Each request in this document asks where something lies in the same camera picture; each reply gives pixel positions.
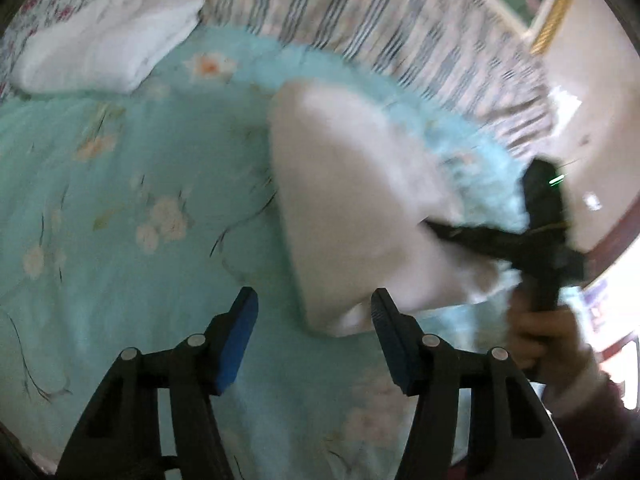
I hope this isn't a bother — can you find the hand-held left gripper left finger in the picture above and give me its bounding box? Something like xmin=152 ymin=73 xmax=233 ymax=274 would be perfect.
xmin=55 ymin=286 xmax=261 ymax=480

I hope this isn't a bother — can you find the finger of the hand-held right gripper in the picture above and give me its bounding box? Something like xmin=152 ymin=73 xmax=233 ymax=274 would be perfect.
xmin=425 ymin=217 xmax=527 ymax=267

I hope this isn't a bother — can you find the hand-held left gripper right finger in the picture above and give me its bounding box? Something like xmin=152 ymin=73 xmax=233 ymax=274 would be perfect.
xmin=371 ymin=287 xmax=576 ymax=480

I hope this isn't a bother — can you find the white zip hooded jacket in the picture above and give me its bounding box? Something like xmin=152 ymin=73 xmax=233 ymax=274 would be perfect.
xmin=267 ymin=80 xmax=516 ymax=338

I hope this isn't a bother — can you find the person's right hand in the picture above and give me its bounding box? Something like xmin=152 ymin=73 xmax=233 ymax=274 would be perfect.
xmin=507 ymin=290 xmax=594 ymax=377

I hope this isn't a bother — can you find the dark red wooden furniture edge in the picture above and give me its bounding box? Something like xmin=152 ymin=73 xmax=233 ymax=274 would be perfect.
xmin=582 ymin=195 xmax=640 ymax=286

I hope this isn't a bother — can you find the teal floral bedsheet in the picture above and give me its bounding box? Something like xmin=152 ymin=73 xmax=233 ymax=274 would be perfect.
xmin=0 ymin=25 xmax=531 ymax=480

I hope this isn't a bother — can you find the plaid quilt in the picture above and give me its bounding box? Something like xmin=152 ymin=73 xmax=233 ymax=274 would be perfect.
xmin=125 ymin=0 xmax=561 ymax=161

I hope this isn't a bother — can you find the folded white cloth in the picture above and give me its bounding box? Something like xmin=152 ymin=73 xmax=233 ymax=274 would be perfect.
xmin=10 ymin=0 xmax=206 ymax=93

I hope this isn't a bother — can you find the gold frame trim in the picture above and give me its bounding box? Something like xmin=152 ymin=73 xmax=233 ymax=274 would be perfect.
xmin=527 ymin=0 xmax=581 ymax=56

